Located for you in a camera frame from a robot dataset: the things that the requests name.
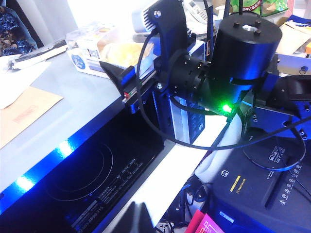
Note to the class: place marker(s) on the black flat tool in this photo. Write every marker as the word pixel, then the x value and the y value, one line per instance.
pixel 36 57

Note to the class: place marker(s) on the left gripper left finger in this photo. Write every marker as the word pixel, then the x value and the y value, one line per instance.
pixel 132 221

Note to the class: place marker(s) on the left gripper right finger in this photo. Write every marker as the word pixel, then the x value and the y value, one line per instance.
pixel 147 222

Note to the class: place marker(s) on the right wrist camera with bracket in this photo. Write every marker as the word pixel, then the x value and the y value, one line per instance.
pixel 170 24

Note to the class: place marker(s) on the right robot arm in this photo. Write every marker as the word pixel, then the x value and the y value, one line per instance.
pixel 243 60

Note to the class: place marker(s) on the black Midea microwave oven body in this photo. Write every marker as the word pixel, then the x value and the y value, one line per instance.
pixel 73 102

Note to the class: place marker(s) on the green snack bag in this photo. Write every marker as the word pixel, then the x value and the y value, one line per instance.
pixel 272 6

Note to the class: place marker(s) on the white power strip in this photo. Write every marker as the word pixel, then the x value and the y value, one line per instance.
pixel 165 227

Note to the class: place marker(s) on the black shredder with yellow label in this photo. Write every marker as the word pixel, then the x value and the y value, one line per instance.
pixel 255 194

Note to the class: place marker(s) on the pink gift box gold pattern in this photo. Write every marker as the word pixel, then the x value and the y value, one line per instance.
pixel 204 223

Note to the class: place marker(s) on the white desk telephone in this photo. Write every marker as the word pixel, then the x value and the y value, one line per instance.
pixel 196 12

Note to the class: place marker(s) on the brown paper envelope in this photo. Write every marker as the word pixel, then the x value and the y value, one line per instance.
pixel 24 114

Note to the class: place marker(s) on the white snack box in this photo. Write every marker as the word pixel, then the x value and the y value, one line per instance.
pixel 97 55

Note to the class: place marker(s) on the white paper sheet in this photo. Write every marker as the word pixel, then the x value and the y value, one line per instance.
pixel 14 82
pixel 209 165

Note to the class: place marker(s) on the white table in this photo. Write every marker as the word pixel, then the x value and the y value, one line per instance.
pixel 155 189

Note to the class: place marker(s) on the clear bag of blue candies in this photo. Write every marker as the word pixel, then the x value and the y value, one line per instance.
pixel 14 36

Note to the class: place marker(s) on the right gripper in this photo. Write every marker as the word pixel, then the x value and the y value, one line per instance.
pixel 184 75

